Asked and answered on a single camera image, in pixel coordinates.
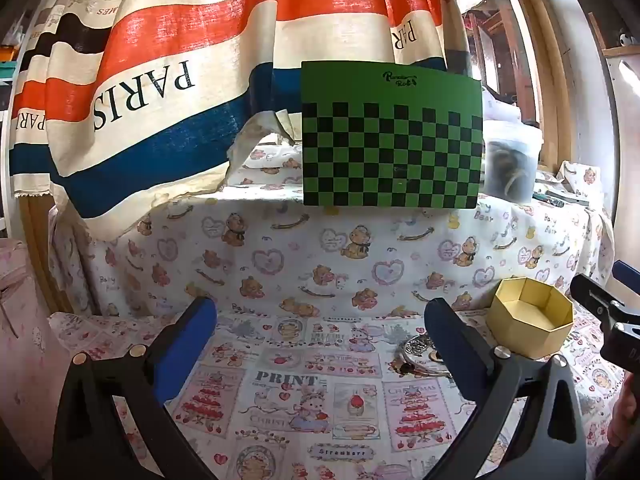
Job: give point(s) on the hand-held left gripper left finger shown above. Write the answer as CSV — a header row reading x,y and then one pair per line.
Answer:
x,y
187,347

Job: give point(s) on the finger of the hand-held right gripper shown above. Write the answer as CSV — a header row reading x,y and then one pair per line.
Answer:
x,y
592,295
629,275

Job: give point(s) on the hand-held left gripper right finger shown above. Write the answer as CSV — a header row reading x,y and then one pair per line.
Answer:
x,y
452,352

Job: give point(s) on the silver ornate jewelry piece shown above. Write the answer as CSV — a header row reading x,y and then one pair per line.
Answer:
x,y
422,355

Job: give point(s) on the gold octagonal box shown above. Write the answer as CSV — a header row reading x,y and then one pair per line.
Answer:
x,y
527,317

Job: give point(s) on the person's right hand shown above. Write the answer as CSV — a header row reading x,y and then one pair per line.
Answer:
x,y
625,410

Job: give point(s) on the black flat tool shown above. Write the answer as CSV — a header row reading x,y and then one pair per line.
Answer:
x,y
570,195

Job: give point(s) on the patchwork print tablecloth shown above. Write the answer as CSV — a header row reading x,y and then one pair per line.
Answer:
x,y
310,400

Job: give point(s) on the bear print cloth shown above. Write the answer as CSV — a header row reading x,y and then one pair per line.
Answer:
x,y
300,255

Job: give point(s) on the clear plastic tub white lid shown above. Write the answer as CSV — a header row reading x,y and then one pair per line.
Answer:
x,y
510,165

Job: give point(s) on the pink cloth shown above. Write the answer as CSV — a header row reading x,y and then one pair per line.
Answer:
x,y
25,335

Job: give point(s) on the green checkerboard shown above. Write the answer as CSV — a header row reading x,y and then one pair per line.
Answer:
x,y
390,150

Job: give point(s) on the striped printed curtain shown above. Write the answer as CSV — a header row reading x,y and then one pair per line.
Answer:
x,y
150,85

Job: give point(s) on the wooden window frame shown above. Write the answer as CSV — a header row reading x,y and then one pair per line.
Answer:
x,y
542,60

